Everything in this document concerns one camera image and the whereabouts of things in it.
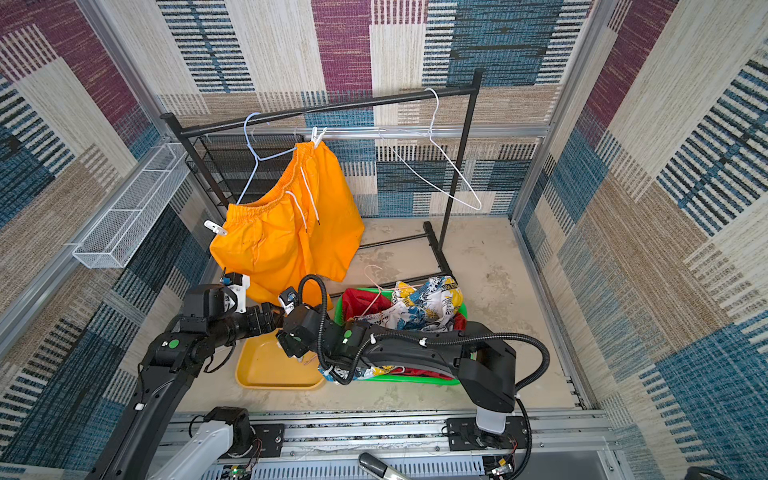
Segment red shorts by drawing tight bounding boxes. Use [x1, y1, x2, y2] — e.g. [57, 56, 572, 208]
[333, 288, 458, 386]

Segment white blue patterned shorts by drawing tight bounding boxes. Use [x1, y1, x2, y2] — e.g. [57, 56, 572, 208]
[320, 274, 466, 383]

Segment white plastic hanger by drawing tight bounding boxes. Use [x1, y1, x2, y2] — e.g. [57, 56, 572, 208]
[377, 87, 484, 213]

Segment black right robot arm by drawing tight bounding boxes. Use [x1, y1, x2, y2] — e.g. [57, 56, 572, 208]
[277, 305, 520, 435]

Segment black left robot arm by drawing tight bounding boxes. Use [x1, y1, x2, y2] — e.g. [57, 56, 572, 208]
[87, 284, 284, 479]

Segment white clothespin on orange shorts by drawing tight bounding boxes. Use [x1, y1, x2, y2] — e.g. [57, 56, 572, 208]
[204, 220, 228, 237]

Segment yellow plastic tray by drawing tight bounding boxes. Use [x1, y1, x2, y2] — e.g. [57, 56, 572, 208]
[235, 333, 326, 391]

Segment green plastic basket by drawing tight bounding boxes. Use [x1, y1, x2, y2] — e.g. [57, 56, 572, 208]
[355, 288, 459, 385]

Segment black clothes rack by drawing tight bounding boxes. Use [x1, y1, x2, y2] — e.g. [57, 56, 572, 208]
[159, 67, 485, 295]

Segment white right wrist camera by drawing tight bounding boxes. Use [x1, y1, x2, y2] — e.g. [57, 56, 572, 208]
[278, 287, 301, 315]

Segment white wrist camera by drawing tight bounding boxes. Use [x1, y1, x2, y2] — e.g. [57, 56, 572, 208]
[278, 287, 301, 315]
[220, 272, 250, 314]

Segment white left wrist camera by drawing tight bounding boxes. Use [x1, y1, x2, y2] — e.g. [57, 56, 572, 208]
[220, 272, 250, 314]

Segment black corrugated cable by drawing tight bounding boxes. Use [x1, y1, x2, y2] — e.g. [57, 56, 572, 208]
[296, 274, 552, 480]

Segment black wire shoe shelf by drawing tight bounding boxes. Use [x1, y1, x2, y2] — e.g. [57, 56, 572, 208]
[190, 134, 295, 204]

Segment blue wire hanger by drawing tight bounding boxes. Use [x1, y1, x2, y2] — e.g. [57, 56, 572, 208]
[236, 112, 296, 205]

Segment white wire mesh basket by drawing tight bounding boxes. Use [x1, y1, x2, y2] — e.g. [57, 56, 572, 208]
[73, 143, 189, 269]

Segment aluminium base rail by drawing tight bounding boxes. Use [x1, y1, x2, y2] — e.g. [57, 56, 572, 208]
[203, 409, 616, 479]

